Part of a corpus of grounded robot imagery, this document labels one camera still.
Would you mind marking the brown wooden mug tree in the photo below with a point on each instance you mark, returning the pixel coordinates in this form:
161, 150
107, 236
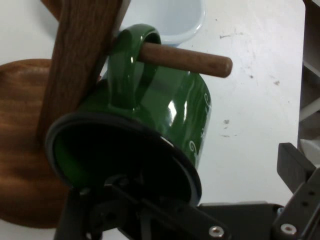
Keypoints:
75, 62

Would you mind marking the blue bowl white inside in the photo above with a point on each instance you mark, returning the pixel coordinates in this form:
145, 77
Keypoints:
180, 20

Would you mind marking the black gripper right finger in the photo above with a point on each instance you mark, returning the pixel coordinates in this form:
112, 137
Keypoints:
303, 200

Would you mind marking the green enamel mug white print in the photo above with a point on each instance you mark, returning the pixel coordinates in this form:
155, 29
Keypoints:
162, 105

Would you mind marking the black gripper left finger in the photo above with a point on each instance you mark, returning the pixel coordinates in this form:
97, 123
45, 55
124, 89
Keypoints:
160, 215

